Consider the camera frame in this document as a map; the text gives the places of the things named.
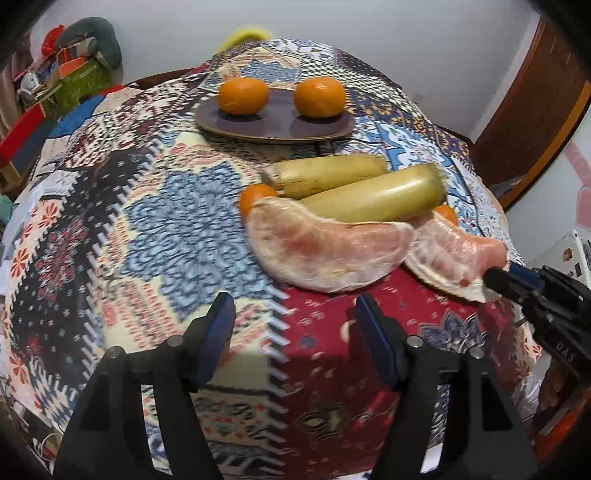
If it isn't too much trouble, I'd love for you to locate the red flat box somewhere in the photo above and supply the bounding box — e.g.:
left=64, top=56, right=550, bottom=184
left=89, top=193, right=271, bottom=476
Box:
left=0, top=110, right=48, bottom=169

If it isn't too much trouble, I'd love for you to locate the white box with stickers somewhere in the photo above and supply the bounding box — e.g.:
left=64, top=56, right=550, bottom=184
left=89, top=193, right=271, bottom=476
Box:
left=531, top=230, right=591, bottom=283

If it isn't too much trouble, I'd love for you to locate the orange box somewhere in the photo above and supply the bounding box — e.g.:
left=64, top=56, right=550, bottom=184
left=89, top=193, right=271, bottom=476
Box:
left=50, top=55, right=100, bottom=77

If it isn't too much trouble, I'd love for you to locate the large orange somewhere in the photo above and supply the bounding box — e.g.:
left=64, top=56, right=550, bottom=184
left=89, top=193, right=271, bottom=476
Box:
left=294, top=76, right=347, bottom=118
left=218, top=78, right=270, bottom=116

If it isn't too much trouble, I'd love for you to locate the thin peeled sugarcane piece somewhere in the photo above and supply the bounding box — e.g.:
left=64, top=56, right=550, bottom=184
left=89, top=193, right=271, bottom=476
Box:
left=261, top=155, right=389, bottom=200

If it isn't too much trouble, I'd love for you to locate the patchwork patterned tablecloth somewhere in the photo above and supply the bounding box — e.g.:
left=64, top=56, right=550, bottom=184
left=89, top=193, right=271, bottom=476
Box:
left=0, top=37, right=546, bottom=480

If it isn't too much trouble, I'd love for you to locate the grey-green plush cushion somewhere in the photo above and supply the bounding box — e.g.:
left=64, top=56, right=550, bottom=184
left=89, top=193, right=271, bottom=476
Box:
left=59, top=17, right=123, bottom=71

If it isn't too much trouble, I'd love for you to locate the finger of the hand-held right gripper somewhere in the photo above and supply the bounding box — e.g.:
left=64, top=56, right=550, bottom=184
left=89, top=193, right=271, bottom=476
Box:
left=508, top=264, right=546, bottom=291
left=482, top=267, right=527, bottom=303

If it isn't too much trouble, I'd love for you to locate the yellow fuzzy object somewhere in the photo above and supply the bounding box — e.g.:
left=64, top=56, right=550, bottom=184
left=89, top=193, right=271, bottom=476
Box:
left=217, top=28, right=271, bottom=52

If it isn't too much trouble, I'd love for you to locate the orange cloth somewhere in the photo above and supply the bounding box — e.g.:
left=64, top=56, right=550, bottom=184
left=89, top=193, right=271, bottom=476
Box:
left=536, top=405, right=583, bottom=437

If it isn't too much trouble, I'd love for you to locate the large pomelo segment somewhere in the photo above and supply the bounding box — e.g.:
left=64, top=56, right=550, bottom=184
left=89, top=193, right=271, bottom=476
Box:
left=247, top=196, right=415, bottom=294

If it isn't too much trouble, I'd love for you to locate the thick peeled sugarcane piece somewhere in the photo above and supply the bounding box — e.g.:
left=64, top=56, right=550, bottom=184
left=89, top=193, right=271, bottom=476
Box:
left=295, top=164, right=446, bottom=223

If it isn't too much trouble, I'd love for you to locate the brown oval plate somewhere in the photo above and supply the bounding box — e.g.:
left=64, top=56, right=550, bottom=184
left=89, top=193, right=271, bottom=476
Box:
left=194, top=88, right=357, bottom=145

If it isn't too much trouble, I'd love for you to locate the small pomelo segment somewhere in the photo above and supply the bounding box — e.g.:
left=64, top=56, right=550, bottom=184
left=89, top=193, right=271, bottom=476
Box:
left=404, top=215, right=511, bottom=303

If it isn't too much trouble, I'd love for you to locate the brown wooden door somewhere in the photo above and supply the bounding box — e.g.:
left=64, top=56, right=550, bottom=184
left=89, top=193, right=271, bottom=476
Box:
left=471, top=18, right=591, bottom=210

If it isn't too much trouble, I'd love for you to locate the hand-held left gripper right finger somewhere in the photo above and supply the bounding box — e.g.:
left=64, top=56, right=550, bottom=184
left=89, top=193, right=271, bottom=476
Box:
left=355, top=292, right=539, bottom=480

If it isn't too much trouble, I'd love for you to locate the small orange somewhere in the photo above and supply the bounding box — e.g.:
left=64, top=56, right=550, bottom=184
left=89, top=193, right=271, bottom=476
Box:
left=431, top=203, right=460, bottom=227
left=239, top=184, right=278, bottom=217

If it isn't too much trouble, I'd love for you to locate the person's right hand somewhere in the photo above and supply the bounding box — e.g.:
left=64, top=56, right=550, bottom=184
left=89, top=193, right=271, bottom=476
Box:
left=538, top=359, right=571, bottom=414

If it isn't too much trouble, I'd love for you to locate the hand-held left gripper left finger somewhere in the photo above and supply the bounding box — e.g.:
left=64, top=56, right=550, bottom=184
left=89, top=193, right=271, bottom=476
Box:
left=53, top=292, right=237, bottom=480

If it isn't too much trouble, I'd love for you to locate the red fabric item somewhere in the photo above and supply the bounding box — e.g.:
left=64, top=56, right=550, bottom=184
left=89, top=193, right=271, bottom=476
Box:
left=42, top=25, right=66, bottom=55

